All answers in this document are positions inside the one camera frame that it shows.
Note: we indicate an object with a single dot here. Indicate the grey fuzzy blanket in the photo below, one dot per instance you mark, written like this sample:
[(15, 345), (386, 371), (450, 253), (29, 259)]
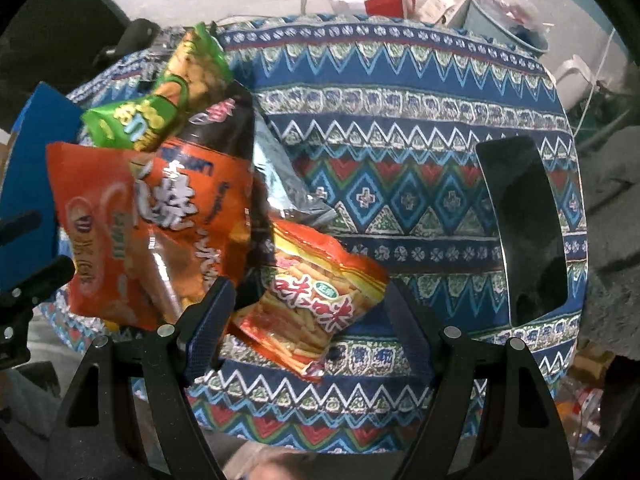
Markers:
[(612, 240)]

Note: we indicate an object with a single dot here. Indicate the green snack packet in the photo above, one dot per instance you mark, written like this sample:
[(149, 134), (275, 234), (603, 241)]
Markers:
[(130, 122)]

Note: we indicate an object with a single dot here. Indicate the large black panel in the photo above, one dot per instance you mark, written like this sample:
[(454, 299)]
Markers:
[(45, 20)]

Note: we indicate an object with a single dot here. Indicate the orange black snack bag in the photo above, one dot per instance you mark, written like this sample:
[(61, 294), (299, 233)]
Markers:
[(310, 300)]

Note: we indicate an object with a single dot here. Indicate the patterned blue tablecloth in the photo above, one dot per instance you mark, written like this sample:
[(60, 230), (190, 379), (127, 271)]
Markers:
[(400, 195)]

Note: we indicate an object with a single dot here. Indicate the teal bucket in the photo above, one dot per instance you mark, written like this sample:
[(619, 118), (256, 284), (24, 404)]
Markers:
[(500, 20)]

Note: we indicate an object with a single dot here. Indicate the black cylindrical device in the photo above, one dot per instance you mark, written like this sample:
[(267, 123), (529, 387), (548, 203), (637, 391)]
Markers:
[(135, 37)]

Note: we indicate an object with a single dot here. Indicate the black snack packet silver back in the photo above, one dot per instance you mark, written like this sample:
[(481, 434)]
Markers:
[(225, 130)]

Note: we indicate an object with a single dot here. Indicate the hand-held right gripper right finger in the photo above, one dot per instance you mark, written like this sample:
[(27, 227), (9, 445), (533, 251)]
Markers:
[(406, 332)]

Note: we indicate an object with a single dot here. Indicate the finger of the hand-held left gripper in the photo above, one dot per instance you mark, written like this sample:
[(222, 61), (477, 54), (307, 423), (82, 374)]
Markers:
[(20, 227), (40, 277)]

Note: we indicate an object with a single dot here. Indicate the orange snack packet clear window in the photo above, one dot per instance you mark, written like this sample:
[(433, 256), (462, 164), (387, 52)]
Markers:
[(115, 240)]

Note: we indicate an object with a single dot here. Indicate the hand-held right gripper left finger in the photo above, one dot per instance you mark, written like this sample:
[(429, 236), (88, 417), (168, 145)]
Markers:
[(210, 332)]

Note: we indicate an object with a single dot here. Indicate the cardboard box blue outside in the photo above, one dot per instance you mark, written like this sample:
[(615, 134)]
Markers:
[(42, 135)]

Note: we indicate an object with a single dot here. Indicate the black smartphone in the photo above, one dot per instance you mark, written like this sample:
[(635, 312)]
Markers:
[(525, 230)]

